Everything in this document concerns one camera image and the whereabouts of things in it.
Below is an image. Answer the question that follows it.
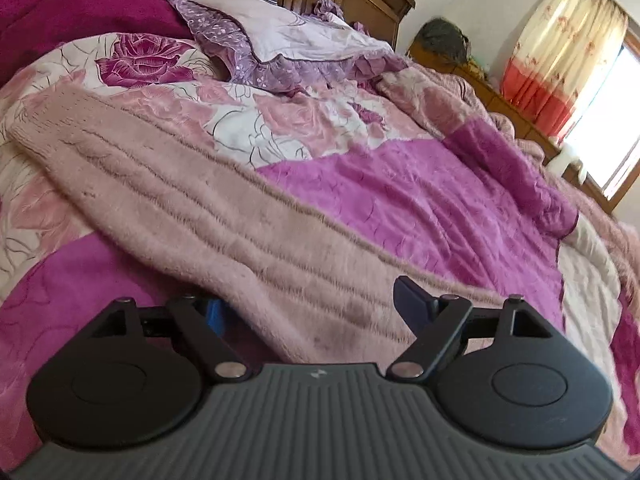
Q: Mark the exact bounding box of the cream and coral curtain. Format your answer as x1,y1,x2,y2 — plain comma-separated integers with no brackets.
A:
500,0,629,139

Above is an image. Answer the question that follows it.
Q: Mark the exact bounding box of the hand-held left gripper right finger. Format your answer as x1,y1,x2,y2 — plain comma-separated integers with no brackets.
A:
387,275,556,380

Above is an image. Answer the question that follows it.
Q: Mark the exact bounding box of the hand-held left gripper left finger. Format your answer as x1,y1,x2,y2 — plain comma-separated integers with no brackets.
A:
82,296,252,381

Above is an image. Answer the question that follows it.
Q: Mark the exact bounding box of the floral purple pink quilt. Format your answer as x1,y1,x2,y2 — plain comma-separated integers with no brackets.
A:
0,32,640,471

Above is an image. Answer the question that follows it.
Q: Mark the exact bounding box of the yellow green bag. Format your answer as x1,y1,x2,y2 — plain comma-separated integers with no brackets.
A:
466,54,490,80

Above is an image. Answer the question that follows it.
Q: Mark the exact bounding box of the purple ruffled pillow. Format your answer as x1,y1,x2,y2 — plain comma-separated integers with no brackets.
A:
165,0,407,93

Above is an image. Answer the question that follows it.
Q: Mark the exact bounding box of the dark grey bag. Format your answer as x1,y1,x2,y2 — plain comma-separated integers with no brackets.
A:
415,18,471,66

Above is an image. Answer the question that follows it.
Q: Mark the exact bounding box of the white cloth bundle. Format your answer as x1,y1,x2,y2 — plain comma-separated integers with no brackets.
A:
545,142,589,182

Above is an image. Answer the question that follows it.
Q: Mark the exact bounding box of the pink plush blanket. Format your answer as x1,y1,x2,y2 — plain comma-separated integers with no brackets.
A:
375,67,640,311

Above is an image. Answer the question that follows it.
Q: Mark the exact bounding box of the window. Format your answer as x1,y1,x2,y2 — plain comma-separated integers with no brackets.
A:
565,30,640,202

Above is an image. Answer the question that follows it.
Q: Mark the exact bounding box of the low wooden cabinet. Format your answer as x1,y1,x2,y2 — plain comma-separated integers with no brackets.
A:
407,42,617,216

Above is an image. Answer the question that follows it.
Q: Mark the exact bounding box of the pink knitted sweater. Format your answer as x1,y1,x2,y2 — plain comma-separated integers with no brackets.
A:
10,80,506,367

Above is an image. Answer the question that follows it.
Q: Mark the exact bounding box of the dark magenta fleece blanket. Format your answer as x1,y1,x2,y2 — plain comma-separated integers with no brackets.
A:
0,0,193,88

